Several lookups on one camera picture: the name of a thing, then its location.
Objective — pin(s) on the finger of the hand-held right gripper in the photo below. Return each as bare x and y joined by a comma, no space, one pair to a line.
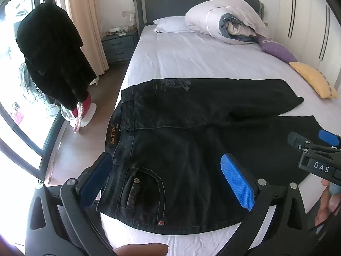
299,140
330,137

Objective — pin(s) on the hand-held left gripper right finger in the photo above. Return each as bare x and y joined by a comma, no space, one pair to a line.
237,184

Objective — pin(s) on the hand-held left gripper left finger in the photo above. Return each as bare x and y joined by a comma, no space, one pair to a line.
97,174

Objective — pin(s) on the black denim pants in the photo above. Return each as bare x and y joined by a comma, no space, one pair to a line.
186,152

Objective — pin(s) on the person's right hand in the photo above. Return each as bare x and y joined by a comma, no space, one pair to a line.
322,208

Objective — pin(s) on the person's left hand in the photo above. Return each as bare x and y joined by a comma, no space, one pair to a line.
146,251

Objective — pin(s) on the yellow pillow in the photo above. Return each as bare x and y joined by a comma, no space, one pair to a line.
314,78

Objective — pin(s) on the pink and white bag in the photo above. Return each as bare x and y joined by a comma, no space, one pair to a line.
82,109

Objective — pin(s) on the purple pillow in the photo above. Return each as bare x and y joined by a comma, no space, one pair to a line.
277,49

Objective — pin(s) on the white wardrobe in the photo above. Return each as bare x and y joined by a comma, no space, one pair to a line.
309,18

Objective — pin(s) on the bed with white sheet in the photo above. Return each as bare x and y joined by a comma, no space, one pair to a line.
199,58

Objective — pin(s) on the black coat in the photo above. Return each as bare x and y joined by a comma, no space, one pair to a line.
53,53

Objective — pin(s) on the grey nightstand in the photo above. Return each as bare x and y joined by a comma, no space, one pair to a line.
120,46

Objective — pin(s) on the clear box of small things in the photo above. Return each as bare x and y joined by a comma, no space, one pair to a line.
112,31

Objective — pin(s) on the rolled white duvet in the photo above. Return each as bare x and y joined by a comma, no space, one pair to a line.
213,16

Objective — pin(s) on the beige curtain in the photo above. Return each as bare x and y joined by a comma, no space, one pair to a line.
85,18

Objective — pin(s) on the white bottle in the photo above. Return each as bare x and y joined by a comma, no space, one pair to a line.
132,21

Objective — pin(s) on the white pillow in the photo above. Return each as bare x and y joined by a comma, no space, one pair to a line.
173,24

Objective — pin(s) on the grey bed headboard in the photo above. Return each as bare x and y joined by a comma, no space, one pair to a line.
170,0

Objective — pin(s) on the window with dark frame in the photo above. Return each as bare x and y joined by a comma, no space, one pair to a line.
16,138

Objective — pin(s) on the wall socket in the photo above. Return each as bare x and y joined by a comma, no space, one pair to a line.
127,13

